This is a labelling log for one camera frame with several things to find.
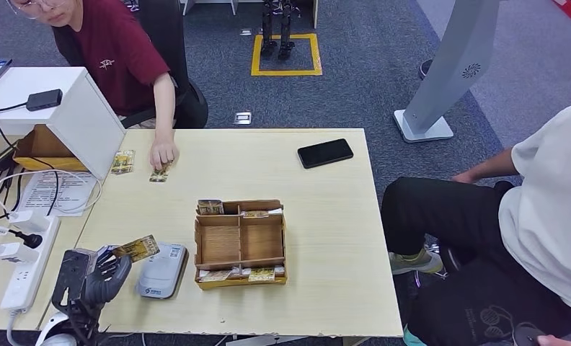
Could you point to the black adapter box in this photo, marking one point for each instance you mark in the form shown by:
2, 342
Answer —
44, 100

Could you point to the green sneaker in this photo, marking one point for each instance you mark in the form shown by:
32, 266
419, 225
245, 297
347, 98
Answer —
414, 262

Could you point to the white table frame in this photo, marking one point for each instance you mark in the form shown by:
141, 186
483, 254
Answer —
209, 5

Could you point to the small silver floor socket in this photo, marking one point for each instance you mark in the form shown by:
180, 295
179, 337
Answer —
246, 32

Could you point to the teal sneaker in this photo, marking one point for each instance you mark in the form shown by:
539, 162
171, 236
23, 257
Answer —
412, 338

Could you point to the person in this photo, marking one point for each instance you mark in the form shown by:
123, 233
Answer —
118, 57
543, 215

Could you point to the large silver floor socket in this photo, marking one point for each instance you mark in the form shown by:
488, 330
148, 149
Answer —
242, 118

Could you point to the person's hand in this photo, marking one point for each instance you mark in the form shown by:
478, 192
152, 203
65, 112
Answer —
163, 153
555, 342
464, 178

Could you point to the wooden card organizer box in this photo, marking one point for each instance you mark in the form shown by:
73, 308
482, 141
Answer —
240, 243

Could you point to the person's forearm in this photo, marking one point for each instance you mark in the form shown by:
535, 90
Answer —
493, 167
164, 110

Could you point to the brown card stack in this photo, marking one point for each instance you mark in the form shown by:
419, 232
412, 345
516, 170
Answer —
210, 207

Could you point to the yellow card in slot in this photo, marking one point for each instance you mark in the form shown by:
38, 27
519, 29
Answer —
255, 214

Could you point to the yellow floor tape square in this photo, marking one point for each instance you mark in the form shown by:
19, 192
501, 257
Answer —
286, 72

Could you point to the grey kiosk stand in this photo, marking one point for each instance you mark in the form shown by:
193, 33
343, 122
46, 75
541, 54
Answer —
450, 62

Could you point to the white riser box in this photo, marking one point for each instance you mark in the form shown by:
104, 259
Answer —
75, 119

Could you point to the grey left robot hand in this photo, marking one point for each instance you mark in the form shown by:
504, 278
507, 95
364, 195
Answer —
106, 281

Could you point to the large white charger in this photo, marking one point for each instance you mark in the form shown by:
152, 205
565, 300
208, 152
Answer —
27, 221

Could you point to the white power strip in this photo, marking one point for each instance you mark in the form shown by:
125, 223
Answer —
27, 281

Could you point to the grey card reader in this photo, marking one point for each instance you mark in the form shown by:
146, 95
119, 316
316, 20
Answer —
161, 272

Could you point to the black office chair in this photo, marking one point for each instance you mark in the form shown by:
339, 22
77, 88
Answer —
171, 43

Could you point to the black smartphone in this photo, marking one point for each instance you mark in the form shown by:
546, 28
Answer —
325, 153

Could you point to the black humanoid robot legs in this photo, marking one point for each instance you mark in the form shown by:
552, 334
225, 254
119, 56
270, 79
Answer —
268, 28

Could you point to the round handheld remote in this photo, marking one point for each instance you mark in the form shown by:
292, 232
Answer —
526, 336

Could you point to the small white charger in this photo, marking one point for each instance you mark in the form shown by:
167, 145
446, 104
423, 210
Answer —
13, 252

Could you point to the bright yellow key card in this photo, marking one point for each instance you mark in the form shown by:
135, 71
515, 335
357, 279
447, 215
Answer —
261, 275

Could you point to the black round object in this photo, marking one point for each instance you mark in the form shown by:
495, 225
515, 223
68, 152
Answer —
424, 69

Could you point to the printed paper sheet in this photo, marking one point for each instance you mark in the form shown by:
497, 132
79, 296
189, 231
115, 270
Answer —
42, 193

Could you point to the black power plug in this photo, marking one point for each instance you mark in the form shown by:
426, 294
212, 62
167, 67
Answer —
32, 240

